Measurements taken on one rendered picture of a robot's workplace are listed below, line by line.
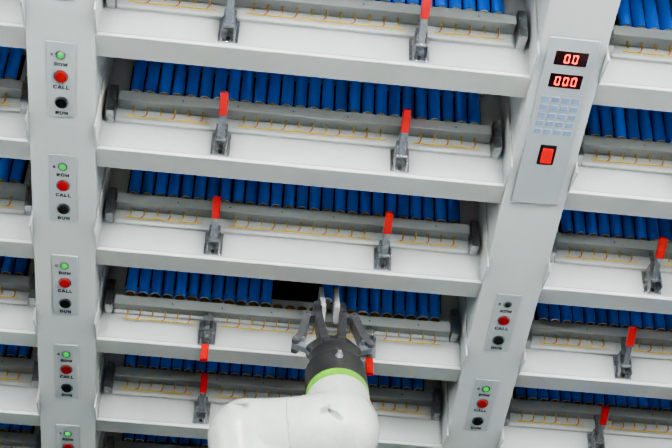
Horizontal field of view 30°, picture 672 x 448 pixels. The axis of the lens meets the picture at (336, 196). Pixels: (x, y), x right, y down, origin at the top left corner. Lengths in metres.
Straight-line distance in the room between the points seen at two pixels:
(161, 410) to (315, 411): 0.56
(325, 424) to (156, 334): 0.47
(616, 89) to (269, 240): 0.59
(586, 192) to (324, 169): 0.39
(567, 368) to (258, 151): 0.67
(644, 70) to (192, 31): 0.64
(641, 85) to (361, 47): 0.40
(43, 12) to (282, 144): 0.40
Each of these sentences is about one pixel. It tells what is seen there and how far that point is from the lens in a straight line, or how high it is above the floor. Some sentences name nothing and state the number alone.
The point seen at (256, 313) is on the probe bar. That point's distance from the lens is 2.09.
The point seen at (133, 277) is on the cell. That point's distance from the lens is 2.13.
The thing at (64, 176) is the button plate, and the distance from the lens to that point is 1.89.
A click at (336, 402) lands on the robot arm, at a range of 1.73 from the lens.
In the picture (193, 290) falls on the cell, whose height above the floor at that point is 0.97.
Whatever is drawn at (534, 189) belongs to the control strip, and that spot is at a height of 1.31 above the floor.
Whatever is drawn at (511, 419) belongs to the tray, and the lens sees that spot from 2.30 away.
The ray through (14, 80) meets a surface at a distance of 1.92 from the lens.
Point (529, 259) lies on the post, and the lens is 1.97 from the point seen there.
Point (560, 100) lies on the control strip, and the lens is 1.80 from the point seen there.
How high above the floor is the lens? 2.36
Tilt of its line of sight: 36 degrees down
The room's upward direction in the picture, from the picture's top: 8 degrees clockwise
